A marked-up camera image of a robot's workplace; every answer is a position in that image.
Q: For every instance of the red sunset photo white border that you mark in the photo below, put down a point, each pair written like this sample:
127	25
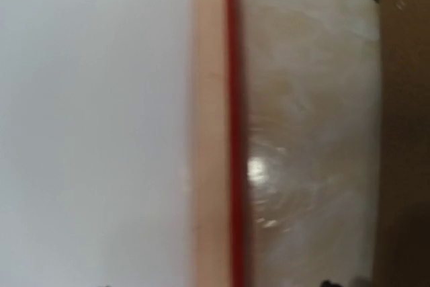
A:
95	142

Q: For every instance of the red wooden picture frame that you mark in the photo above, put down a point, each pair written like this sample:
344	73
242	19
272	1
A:
217	166

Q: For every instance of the brown frame backing board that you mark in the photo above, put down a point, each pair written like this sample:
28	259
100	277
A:
402	240

